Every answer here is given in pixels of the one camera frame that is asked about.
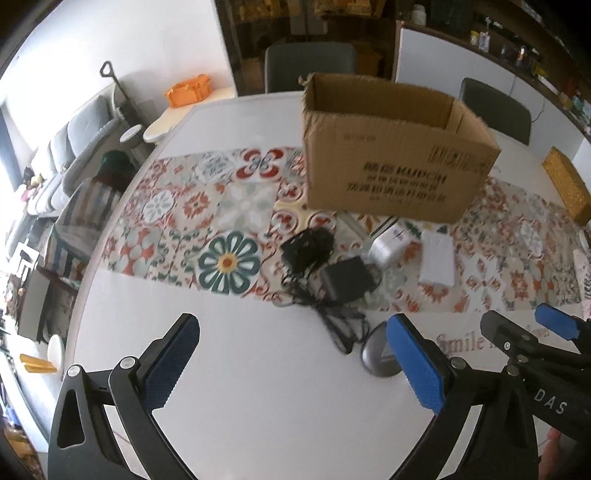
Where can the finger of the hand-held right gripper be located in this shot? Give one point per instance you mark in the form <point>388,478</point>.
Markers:
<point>561,323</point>
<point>505,332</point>

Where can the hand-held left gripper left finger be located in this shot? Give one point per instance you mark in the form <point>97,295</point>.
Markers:
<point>168,364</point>

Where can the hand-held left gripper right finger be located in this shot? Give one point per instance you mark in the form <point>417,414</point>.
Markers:
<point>418,364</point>

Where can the person's right hand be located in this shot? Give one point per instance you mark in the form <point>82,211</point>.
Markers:
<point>550,457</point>

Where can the grey round disc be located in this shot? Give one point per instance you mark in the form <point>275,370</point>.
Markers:
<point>376,357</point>

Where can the white leaf print cloth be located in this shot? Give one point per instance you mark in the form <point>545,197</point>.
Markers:
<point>584,281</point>

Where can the small white box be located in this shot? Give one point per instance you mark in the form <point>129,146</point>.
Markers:
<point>437,258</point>

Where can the black power adapter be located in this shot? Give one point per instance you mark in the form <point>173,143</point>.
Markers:
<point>346,279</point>

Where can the white plate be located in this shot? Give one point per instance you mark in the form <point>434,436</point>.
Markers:
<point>56,353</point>

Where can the silver rounded device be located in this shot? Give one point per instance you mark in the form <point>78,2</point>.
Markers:
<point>385,249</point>

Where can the yellow plastic item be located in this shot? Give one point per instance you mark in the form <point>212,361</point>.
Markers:
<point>38,364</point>

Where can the black and white striped packet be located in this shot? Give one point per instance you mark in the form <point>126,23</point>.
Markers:
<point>384,226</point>

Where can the floral patterned table runner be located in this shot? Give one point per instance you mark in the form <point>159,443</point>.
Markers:
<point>217,221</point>

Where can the striped chair cushion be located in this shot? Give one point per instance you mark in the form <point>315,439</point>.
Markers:
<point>81,217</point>

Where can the green and red cloth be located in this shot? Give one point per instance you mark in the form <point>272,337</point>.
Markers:
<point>115,166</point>

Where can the brown cardboard box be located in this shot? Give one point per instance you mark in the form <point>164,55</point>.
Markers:
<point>392,157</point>

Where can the grey dining chair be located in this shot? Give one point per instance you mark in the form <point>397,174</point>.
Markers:
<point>496,108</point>
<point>309,64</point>

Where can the white round bin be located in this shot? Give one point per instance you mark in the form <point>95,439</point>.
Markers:
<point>131,138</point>

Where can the grey sofa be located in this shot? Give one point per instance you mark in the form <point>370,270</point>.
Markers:
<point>64,152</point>

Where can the small white side table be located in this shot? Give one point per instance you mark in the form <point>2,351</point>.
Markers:
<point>171,121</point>

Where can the black upright vacuum cleaner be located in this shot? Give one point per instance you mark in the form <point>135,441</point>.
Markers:
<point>121,99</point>

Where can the orange plastic basket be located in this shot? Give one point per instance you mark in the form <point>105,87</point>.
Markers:
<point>187,91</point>

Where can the white panel board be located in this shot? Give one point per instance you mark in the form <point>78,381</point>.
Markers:
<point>443,60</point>

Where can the white jar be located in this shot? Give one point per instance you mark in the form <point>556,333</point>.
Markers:
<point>419,14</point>

